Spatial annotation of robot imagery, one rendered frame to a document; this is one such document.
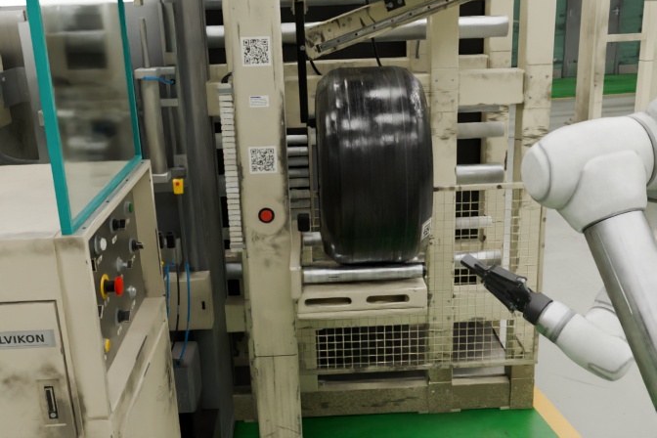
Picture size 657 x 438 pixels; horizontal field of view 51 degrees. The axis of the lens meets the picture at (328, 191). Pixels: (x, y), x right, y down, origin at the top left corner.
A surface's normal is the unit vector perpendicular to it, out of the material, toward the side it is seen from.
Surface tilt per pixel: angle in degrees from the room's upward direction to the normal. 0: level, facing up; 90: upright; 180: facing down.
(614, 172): 57
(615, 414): 0
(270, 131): 90
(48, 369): 90
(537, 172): 90
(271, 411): 90
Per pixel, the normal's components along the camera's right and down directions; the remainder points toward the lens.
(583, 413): -0.04, -0.96
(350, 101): 0.00, -0.56
